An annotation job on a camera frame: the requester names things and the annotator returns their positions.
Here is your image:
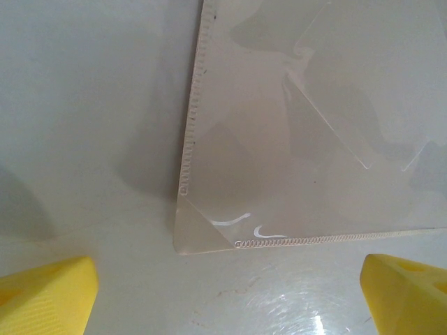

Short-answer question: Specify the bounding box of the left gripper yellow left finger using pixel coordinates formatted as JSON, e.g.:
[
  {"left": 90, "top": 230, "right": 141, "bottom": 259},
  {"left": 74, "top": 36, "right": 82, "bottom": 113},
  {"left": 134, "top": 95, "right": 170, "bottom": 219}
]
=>
[{"left": 0, "top": 256, "right": 99, "bottom": 335}]

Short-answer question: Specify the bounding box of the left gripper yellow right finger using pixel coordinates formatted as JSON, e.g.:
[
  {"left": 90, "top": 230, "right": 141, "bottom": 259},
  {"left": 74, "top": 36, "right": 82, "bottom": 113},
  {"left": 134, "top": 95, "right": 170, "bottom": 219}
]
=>
[{"left": 361, "top": 253, "right": 447, "bottom": 335}]

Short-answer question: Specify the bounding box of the beige cardboard sheet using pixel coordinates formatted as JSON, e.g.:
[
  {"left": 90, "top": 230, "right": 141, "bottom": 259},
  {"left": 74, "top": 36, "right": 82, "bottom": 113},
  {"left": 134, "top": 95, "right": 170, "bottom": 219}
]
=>
[{"left": 172, "top": 0, "right": 447, "bottom": 258}]

